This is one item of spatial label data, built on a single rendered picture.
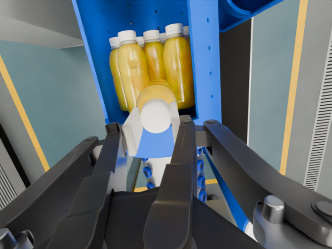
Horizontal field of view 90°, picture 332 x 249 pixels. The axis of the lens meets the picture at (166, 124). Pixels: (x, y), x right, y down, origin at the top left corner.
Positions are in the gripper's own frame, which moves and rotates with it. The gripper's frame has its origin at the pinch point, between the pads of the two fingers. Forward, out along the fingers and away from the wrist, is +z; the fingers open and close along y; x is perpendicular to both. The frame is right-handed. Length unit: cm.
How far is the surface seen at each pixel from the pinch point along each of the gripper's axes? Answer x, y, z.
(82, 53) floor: 24, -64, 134
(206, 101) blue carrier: -1.5, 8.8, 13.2
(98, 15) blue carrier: 19.4, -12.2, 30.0
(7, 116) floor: -18, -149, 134
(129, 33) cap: 12.9, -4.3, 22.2
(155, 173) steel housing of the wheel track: -36, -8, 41
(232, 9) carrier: 25, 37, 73
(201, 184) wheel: -39, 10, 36
